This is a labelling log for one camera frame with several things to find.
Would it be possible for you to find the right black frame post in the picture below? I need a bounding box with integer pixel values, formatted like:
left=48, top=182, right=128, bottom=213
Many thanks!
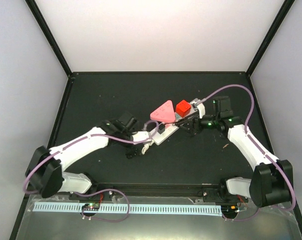
left=246, top=0, right=295, bottom=76

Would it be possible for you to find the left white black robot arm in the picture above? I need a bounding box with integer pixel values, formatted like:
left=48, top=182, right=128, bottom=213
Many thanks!
left=26, top=112, right=150, bottom=200

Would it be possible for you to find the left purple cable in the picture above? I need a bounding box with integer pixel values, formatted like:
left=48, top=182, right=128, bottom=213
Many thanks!
left=23, top=120, right=159, bottom=195

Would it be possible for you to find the left black frame post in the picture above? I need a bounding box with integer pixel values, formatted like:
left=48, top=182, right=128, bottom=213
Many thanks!
left=25, top=0, right=72, bottom=77

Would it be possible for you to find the white slotted cable duct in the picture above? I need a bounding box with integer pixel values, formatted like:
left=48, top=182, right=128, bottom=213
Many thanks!
left=33, top=202, right=222, bottom=217

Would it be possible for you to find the red cube plug adapter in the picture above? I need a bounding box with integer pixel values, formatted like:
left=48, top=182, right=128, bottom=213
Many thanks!
left=175, top=100, right=191, bottom=118

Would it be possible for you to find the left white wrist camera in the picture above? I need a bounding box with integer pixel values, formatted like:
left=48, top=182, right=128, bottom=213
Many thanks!
left=130, top=131, right=151, bottom=145

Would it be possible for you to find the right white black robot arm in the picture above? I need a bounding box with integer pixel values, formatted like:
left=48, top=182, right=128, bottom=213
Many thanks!
left=175, top=96, right=293, bottom=208

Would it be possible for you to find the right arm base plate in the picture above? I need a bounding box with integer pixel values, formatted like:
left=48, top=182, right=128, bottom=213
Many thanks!
left=201, top=184, right=241, bottom=204

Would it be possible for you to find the white knotted power cord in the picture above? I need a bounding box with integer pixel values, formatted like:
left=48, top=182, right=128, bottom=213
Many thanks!
left=141, top=139, right=155, bottom=155

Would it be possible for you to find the black frame post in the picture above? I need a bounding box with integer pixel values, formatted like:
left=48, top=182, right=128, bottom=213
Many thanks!
left=246, top=0, right=295, bottom=76
left=25, top=0, right=72, bottom=77

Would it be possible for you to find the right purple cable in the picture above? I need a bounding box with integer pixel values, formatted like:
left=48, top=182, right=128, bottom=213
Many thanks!
left=200, top=84, right=296, bottom=223

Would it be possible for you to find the black plug with thin cable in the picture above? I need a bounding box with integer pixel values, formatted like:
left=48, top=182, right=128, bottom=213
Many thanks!
left=158, top=118, right=191, bottom=134

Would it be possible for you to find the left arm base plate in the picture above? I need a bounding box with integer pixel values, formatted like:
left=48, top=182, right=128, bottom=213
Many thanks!
left=69, top=183, right=115, bottom=217

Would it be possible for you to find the purple cable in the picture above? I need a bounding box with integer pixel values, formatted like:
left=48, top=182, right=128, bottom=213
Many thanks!
left=23, top=120, right=159, bottom=195
left=200, top=84, right=296, bottom=223

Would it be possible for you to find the pink triangular plug adapter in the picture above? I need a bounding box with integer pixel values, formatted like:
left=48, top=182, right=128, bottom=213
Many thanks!
left=150, top=100, right=176, bottom=123

